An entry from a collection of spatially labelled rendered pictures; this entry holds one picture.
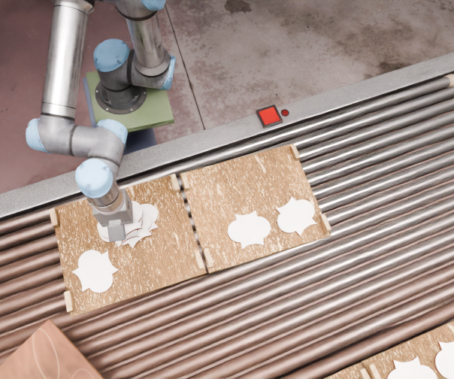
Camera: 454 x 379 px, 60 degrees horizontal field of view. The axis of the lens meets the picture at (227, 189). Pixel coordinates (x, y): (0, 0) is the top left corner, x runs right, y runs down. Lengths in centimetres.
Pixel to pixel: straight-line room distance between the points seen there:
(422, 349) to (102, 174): 101
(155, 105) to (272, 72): 143
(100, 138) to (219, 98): 176
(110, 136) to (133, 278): 48
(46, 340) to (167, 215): 48
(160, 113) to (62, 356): 86
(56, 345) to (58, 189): 52
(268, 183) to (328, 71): 168
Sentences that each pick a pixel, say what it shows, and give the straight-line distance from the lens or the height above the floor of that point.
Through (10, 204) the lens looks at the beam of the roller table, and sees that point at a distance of 146.
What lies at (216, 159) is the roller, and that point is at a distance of 138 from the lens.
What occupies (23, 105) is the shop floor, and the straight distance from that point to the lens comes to 286.
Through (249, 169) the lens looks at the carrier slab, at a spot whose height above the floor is 94.
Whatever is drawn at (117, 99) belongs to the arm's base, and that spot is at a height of 96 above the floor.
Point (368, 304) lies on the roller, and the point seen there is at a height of 92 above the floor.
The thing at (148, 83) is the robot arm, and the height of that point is 107.
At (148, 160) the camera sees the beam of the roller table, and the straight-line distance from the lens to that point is 140.
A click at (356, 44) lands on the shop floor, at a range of 314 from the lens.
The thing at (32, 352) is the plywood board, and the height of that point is 104.
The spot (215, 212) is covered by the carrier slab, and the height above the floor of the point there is 94.
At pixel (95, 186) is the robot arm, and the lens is 89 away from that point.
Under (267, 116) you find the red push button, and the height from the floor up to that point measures 93.
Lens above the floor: 214
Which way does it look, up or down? 67 degrees down
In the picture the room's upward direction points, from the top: 6 degrees clockwise
